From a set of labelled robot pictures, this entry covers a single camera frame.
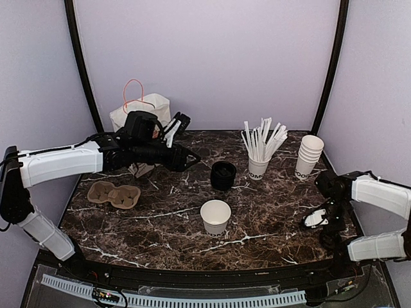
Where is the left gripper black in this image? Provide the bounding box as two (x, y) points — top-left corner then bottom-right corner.
(132, 141), (202, 173)

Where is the single white paper cup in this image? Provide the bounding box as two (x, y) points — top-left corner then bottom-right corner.
(200, 200), (231, 237)

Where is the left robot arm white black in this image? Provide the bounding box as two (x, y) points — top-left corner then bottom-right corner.
(1, 111), (200, 280)

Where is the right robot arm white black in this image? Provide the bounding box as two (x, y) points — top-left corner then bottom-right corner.
(311, 171), (410, 278)

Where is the white paper takeout bag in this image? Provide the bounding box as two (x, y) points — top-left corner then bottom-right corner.
(109, 78), (171, 179)

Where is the stack of black lids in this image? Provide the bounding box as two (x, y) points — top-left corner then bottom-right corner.
(210, 161), (237, 191)

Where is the white cup holding straws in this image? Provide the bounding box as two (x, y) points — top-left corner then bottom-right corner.
(248, 156), (270, 180)

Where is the bundle of wrapped white straws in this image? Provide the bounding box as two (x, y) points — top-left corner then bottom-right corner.
(241, 117), (288, 162)

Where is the brown pulp cup carrier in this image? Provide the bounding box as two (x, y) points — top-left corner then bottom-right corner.
(87, 181), (141, 210)

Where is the stack of white paper cups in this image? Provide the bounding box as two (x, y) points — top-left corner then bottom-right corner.
(295, 135), (324, 180)

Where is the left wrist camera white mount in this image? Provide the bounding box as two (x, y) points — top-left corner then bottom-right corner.
(162, 112), (191, 148)

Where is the black front table rail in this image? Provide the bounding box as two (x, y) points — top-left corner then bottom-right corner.
(64, 239), (354, 293)

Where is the grey slotted cable duct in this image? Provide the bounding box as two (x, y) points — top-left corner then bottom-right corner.
(40, 274), (306, 307)

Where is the right black frame post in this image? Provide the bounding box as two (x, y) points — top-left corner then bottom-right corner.
(311, 0), (349, 135)

